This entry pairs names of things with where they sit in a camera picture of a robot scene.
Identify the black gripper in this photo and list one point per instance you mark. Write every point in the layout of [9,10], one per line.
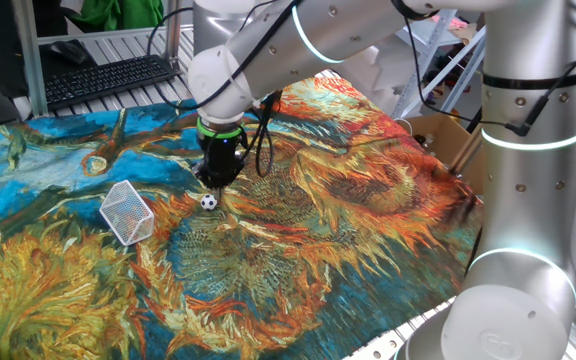
[223,152]

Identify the small black white soccer ball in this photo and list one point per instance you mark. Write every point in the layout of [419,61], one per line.
[208,202]

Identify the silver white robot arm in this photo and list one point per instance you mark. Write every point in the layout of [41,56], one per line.
[528,175]

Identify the sunflower painting tablecloth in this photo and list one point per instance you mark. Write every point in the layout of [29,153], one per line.
[268,260]

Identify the black keyboard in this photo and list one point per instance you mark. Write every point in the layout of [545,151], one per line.
[108,80]

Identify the white foam packing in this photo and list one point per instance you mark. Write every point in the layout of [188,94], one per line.
[378,75]

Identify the green cloth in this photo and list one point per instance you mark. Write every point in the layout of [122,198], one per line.
[118,14]

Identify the black computer mouse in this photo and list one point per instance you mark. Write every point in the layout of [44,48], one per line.
[69,51]

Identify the brown cardboard box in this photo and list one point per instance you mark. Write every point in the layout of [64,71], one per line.
[448,145]

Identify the white metal shelf rack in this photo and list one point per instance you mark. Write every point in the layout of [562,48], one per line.
[438,70]

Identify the aluminium frame post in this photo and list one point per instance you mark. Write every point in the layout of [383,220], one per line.
[468,150]
[173,30]
[30,55]

